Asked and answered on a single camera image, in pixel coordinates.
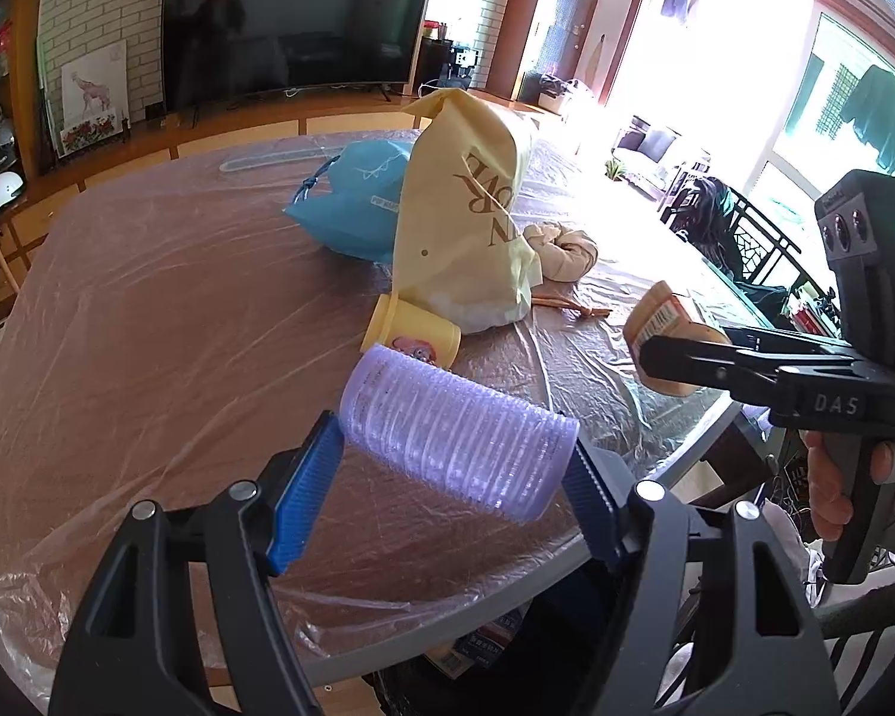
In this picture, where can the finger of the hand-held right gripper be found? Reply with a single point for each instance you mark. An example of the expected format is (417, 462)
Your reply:
(783, 339)
(701, 362)

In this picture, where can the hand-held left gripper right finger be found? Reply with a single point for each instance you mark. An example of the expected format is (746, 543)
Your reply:
(593, 507)

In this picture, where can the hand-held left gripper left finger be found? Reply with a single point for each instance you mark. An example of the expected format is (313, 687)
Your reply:
(302, 492)

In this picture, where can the brown labelled paper cup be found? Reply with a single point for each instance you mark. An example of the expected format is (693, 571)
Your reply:
(664, 317)

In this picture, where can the stack of clear plastic cups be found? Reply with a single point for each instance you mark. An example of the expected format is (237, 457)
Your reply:
(455, 425)

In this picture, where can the person's right hand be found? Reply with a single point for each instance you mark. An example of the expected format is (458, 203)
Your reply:
(820, 485)

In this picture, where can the black wooden chair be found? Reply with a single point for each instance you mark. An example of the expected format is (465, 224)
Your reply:
(746, 239)

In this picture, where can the hanging dark green garment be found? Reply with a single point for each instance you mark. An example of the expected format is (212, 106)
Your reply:
(876, 115)

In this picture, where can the beige crumpled cloth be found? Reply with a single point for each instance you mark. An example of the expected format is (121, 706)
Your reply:
(567, 253)

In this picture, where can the printed snack packet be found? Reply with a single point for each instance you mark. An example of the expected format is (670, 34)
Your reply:
(477, 645)

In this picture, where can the yellow printed cup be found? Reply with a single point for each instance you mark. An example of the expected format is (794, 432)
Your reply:
(410, 328)

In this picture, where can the grey sofa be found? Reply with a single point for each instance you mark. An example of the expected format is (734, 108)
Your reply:
(652, 145)

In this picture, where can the cream nonwoven bag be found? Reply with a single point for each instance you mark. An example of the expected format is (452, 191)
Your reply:
(462, 224)

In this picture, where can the red flower painting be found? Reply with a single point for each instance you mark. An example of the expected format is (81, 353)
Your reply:
(89, 136)

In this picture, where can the white helmet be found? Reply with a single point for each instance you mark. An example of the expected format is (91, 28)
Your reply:
(4, 195)

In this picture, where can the giraffe painting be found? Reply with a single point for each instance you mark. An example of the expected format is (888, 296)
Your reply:
(93, 86)

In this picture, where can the grey helmet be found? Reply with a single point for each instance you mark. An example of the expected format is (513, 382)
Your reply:
(4, 142)

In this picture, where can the large black television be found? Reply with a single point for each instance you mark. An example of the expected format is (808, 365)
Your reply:
(298, 22)

